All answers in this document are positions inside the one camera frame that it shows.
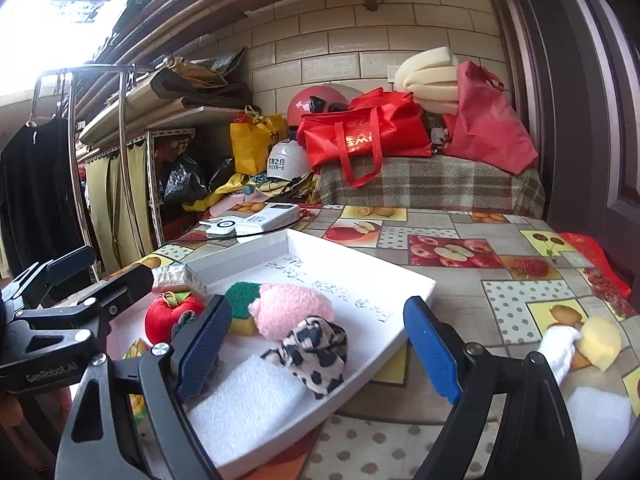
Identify green scouring sponge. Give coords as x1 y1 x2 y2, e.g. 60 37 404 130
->
223 281 263 336

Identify small yellow sponge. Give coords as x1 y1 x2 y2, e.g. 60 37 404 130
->
577 316 622 373

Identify white metal shelf frame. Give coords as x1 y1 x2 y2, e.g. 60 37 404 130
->
145 127 196 246

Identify white sock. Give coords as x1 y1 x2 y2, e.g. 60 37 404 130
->
539 325 583 386

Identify cream foam roll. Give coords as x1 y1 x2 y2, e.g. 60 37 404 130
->
394 46 461 116

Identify black plastic bag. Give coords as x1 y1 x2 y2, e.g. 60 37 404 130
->
160 152 236 206

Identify red nonwoven bag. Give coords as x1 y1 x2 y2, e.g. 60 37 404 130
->
442 60 540 176

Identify red tote bag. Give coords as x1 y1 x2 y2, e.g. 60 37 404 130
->
296 87 433 188

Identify brown paper bags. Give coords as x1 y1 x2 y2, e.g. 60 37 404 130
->
150 46 251 108

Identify metal clothes rack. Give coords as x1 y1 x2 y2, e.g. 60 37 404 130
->
30 62 151 281

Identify white helmet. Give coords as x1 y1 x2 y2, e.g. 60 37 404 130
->
266 140 313 181

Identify red apple plush toy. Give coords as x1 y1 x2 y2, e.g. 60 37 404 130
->
145 291 207 343

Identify yellow shopping bag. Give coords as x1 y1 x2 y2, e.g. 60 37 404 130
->
230 107 288 176

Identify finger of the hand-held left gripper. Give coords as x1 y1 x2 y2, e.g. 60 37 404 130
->
76 264 155 342
12 245 97 312

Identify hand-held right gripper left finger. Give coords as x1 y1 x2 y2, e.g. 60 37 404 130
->
54 294 234 480

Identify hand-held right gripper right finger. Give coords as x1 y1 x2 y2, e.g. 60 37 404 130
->
403 296 583 480

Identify leopard print scrunchie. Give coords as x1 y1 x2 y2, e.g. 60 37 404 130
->
262 316 348 401

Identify brown door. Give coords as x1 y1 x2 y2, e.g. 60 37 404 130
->
492 0 640 311

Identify grey sock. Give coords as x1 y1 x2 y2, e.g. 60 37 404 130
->
171 310 198 343

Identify yellow plastic cloth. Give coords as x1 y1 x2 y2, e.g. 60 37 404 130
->
182 170 316 211

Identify pink helmet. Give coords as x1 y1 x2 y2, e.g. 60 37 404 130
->
286 85 366 131

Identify wooden wall shelves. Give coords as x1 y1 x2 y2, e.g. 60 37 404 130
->
75 25 251 161

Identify plaid covered bench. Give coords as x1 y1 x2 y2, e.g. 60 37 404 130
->
312 152 547 221

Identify pink plush toy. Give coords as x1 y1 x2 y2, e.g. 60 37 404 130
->
250 282 335 341

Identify white foam sheet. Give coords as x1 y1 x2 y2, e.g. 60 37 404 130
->
186 354 308 466
565 385 633 453

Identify white round device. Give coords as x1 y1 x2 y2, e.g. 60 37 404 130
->
199 215 251 238

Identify white power bank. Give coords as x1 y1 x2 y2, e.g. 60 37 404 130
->
235 203 301 236

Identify black garment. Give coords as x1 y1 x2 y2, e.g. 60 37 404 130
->
0 117 86 278

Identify white cardboard tray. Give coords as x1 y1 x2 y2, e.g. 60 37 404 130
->
107 228 437 480

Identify yellow green curtain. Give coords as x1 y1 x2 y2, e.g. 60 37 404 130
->
82 145 153 271

